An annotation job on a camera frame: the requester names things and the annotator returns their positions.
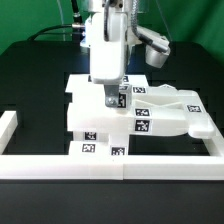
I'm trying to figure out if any white fiducial marker sheet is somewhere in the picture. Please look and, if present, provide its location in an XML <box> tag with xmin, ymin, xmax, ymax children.
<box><xmin>65</xmin><ymin>74</ymin><xmax>148</xmax><ymax>93</ymax></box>

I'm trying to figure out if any black cable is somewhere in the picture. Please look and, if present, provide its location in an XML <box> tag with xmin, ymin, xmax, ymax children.
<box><xmin>27</xmin><ymin>0</ymin><xmax>86</xmax><ymax>42</ymax></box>

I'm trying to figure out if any white chair back piece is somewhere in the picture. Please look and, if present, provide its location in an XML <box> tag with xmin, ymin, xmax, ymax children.
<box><xmin>67</xmin><ymin>86</ymin><xmax>215</xmax><ymax>139</ymax></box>

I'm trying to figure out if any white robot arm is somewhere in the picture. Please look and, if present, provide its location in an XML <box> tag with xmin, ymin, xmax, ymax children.
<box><xmin>86</xmin><ymin>0</ymin><xmax>161</xmax><ymax>108</ymax></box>

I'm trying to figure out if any white U-shaped fence frame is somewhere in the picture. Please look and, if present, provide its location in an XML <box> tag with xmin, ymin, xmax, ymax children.
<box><xmin>0</xmin><ymin>111</ymin><xmax>224</xmax><ymax>180</ymax></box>

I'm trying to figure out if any grey corrugated cable hose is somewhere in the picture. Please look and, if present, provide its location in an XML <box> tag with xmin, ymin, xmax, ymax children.
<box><xmin>129</xmin><ymin>0</ymin><xmax>144</xmax><ymax>39</ymax></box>

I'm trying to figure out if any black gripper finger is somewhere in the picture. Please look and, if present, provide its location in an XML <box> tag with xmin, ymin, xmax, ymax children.
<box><xmin>104</xmin><ymin>85</ymin><xmax>119</xmax><ymax>108</ymax></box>

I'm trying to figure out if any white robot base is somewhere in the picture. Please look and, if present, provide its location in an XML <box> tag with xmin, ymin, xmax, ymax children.
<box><xmin>80</xmin><ymin>17</ymin><xmax>92</xmax><ymax>53</ymax></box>

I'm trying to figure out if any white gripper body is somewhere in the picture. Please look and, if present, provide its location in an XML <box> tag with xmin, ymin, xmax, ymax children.
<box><xmin>90</xmin><ymin>13</ymin><xmax>127</xmax><ymax>85</ymax></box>

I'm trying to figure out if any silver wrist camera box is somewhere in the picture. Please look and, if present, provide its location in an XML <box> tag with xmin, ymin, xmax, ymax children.
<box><xmin>137</xmin><ymin>26</ymin><xmax>171</xmax><ymax>68</ymax></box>

